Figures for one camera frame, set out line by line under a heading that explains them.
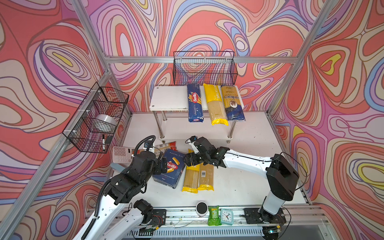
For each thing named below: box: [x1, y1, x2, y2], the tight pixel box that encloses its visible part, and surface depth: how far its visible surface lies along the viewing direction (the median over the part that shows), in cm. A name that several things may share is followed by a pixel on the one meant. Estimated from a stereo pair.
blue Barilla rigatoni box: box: [152, 148, 186, 189], surface depth 85 cm
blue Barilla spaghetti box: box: [187, 83, 204, 123], surface depth 74 cm
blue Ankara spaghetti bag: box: [221, 85, 246, 122], surface depth 75 cm
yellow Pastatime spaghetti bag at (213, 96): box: [203, 83, 229, 126], surface depth 74 cm
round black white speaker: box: [195, 201, 209, 217], surface depth 73 cm
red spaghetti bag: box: [169, 141, 178, 151], surface depth 101 cm
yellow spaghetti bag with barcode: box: [197, 162, 215, 191], surface depth 86 cm
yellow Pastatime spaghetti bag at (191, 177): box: [182, 149, 201, 194], surface depth 86 cm
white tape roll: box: [95, 114, 117, 126], surface depth 75 cm
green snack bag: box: [208, 205, 222, 226], surface depth 74 cm
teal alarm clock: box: [220, 208, 234, 226], surface depth 73 cm
